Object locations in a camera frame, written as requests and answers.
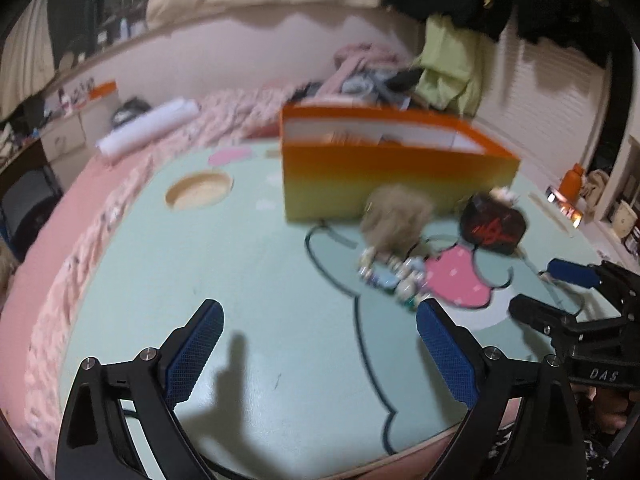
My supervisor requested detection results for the pink floral quilt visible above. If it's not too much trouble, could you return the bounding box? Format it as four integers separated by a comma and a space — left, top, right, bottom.
22, 84, 326, 461

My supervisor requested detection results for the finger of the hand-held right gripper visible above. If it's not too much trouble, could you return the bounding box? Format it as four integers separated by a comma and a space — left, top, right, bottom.
539, 258, 626, 293
509, 294, 583, 348

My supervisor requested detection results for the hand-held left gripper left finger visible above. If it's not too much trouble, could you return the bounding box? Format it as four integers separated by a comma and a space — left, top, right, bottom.
54, 299, 225, 480

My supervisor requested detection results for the smartphone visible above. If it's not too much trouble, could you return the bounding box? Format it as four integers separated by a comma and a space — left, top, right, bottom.
545, 185, 583, 228

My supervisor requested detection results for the black patterned clothing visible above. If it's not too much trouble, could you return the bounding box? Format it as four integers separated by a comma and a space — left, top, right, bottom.
582, 432, 626, 480

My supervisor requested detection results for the heap of mixed clothes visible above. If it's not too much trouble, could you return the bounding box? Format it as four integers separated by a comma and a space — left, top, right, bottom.
300, 62, 426, 111

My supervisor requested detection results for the black pouch with red print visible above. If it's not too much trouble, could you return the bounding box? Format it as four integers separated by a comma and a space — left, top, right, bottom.
459, 186, 528, 256

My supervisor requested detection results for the orange bottle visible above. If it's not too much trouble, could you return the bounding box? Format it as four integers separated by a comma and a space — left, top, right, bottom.
557, 162, 586, 206

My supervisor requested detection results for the person's right hand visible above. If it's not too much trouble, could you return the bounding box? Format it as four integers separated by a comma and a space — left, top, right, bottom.
575, 385, 633, 441

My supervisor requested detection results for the grey bundle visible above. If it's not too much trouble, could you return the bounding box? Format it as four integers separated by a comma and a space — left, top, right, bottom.
111, 97, 151, 128

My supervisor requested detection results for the small orange box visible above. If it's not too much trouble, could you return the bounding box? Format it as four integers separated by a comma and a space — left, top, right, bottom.
87, 80, 118, 103

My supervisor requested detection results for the brown furry pom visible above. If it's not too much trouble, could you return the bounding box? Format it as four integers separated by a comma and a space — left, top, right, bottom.
361, 184, 435, 256

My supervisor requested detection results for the light green hanging garment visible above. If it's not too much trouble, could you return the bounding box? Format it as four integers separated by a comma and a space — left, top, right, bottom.
410, 14, 483, 116

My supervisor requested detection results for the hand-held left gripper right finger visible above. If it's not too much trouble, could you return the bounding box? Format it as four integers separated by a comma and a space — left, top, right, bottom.
415, 297, 586, 480

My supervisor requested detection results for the black hanging garment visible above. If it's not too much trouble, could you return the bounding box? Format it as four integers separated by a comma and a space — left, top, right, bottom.
515, 0, 636, 68

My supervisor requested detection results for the white paper roll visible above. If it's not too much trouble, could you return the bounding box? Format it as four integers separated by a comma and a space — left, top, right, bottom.
96, 99, 201, 163

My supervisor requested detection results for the beige plush toy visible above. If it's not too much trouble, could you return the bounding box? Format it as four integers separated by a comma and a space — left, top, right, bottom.
582, 169, 613, 216

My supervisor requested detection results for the pink fuzzy garment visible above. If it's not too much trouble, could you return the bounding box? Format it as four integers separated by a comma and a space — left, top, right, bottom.
332, 42, 416, 93

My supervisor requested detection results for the white drawer cabinet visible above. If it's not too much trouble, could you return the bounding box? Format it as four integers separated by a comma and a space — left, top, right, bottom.
40, 105, 108, 163

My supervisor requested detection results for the white mug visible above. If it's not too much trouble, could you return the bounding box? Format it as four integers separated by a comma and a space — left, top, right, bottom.
607, 200, 640, 238

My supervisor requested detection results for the beaded charm bracelet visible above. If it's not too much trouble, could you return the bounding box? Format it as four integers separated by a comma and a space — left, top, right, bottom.
357, 247, 431, 306

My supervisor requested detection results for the orange cardboard box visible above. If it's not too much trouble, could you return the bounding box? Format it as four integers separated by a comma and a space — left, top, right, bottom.
279, 102, 522, 223

